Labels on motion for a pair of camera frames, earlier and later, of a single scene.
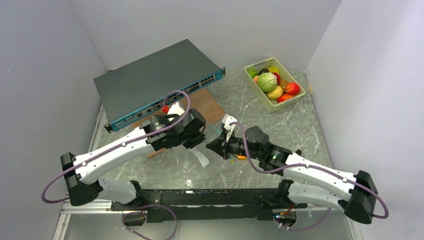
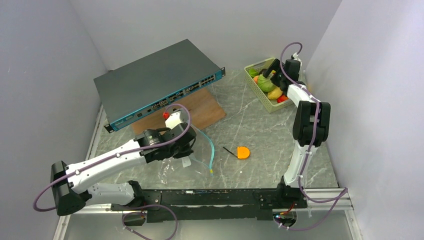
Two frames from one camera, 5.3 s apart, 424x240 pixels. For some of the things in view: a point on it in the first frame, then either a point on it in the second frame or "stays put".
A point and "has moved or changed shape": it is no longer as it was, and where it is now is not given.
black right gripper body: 236,145 to 281,77
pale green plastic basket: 272,104 stays put
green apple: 267,81 stays put
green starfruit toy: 252,72 stays put
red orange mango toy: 284,97 stays put
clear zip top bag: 202,167 has moved or changed shape
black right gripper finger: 217,146 to 275,66
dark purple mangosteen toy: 264,70 stays put
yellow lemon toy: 276,93 stays put
